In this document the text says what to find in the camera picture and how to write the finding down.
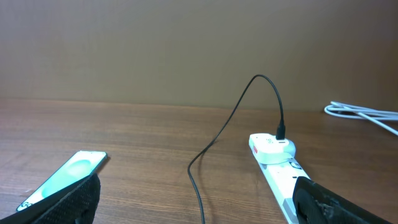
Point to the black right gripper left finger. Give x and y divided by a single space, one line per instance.
74 204

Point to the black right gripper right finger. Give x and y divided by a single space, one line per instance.
315 204

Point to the cyan screen smartphone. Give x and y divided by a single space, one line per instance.
80 165

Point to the white charger plug adapter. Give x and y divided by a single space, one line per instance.
268 150

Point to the white power strip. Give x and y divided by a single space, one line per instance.
282 179

